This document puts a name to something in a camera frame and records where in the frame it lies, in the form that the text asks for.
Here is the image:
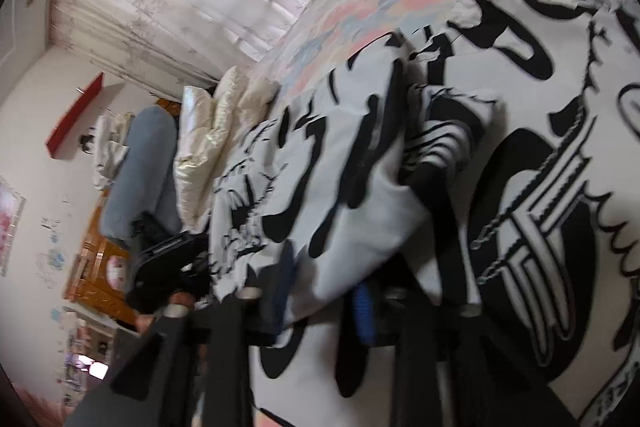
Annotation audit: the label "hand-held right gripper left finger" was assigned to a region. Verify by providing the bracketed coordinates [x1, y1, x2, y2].
[65, 239, 301, 427]

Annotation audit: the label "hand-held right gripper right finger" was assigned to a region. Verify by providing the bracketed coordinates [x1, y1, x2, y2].
[345, 283, 581, 427]

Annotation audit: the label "white black-print garment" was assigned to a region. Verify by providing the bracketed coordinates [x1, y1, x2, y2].
[207, 0, 640, 427]

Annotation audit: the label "person's left hand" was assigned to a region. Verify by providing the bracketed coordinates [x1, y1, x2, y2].
[134, 289, 197, 334]

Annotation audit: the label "pink white pillow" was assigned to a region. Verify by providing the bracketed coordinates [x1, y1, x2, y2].
[106, 256, 132, 292]

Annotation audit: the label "wooden headboard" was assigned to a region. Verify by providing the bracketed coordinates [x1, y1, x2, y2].
[62, 99, 182, 329]

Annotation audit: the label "folded grey-blue blanket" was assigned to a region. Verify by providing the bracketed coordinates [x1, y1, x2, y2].
[99, 106, 184, 254]

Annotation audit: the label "white fluffy blanket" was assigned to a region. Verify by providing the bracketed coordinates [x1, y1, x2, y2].
[91, 112, 135, 190]

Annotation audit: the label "cream satin pillow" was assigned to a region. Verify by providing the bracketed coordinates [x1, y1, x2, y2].
[171, 66, 282, 234]

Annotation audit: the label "blue wall stickers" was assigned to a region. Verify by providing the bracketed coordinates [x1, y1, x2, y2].
[35, 217, 68, 293]

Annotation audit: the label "pink wall picture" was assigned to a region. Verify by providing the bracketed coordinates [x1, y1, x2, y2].
[0, 176, 27, 279]

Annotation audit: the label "red wall shelf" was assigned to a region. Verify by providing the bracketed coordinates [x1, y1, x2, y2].
[45, 72, 107, 161]

